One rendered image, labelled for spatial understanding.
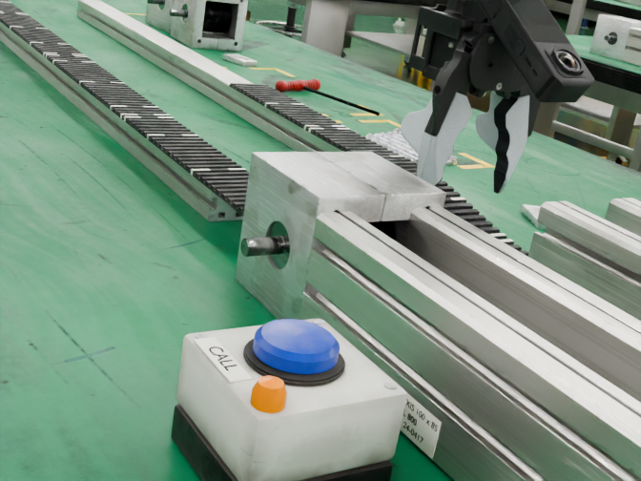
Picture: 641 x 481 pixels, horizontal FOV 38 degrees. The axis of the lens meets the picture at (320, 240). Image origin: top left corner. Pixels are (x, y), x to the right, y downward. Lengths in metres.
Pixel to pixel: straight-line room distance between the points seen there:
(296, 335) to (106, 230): 0.32
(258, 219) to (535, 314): 0.20
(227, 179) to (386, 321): 0.30
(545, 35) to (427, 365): 0.35
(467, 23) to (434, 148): 0.10
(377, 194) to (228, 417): 0.22
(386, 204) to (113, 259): 0.21
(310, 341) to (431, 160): 0.37
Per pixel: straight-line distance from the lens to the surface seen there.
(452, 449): 0.48
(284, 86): 1.28
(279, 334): 0.43
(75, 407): 0.50
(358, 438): 0.42
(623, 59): 2.40
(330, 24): 3.23
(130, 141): 0.92
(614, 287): 0.64
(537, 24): 0.76
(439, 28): 0.80
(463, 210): 0.83
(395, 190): 0.59
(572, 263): 0.66
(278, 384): 0.39
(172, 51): 1.31
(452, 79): 0.76
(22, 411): 0.49
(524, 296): 0.53
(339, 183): 0.59
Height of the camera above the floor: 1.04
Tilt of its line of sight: 20 degrees down
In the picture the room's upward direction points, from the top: 10 degrees clockwise
